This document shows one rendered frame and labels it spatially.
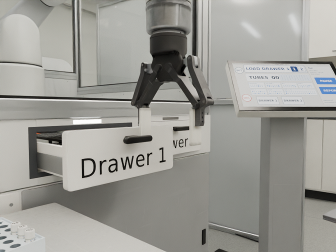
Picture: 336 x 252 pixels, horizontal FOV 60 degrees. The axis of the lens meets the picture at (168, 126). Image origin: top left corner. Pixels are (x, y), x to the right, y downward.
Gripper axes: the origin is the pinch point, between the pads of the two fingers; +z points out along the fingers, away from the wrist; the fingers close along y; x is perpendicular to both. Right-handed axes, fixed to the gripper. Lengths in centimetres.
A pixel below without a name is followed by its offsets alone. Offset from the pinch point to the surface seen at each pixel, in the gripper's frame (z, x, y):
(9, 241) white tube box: 12.0, 30.0, 1.6
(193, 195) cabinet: 26, -41, 24
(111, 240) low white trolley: 15.2, 16.4, -2.5
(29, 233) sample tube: 10.5, 28.5, -1.2
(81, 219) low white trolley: 15.1, 14.9, 8.6
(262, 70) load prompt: -24, -87, 19
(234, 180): 49, -154, 71
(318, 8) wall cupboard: -118, -319, 59
